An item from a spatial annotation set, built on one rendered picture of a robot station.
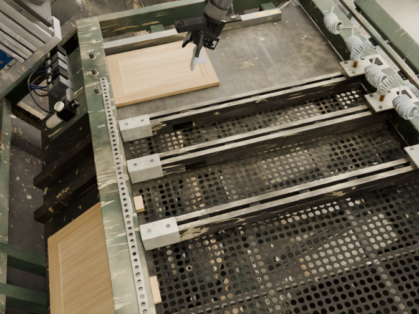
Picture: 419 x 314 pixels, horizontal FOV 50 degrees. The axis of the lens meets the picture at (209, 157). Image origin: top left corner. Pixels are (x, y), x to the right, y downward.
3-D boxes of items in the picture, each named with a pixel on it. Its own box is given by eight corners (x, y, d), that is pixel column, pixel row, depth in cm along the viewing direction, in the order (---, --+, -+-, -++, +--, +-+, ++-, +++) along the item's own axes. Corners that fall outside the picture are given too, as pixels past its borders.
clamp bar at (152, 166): (128, 168, 180) (116, 126, 162) (399, 104, 196) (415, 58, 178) (133, 187, 174) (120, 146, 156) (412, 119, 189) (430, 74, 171)
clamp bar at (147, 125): (121, 129, 195) (108, 86, 177) (373, 72, 210) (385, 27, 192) (124, 145, 188) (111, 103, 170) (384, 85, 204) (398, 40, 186)
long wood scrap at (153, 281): (149, 278, 149) (149, 277, 148) (156, 277, 149) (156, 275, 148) (154, 304, 143) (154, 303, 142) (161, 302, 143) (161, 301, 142)
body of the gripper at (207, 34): (212, 52, 168) (228, 24, 161) (192, 46, 164) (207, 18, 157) (207, 40, 173) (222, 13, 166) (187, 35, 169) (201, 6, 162)
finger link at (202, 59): (206, 73, 167) (211, 48, 166) (192, 70, 164) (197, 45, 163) (202, 73, 170) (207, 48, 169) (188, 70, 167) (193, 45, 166)
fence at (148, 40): (104, 49, 234) (102, 42, 231) (277, 14, 246) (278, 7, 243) (105, 55, 231) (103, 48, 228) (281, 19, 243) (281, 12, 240)
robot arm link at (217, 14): (212, 7, 154) (206, -5, 159) (206, 18, 157) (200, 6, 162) (231, 13, 158) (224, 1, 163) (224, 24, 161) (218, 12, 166)
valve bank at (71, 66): (24, 58, 226) (57, 28, 219) (47, 74, 236) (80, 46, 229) (24, 126, 194) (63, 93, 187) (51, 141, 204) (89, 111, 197)
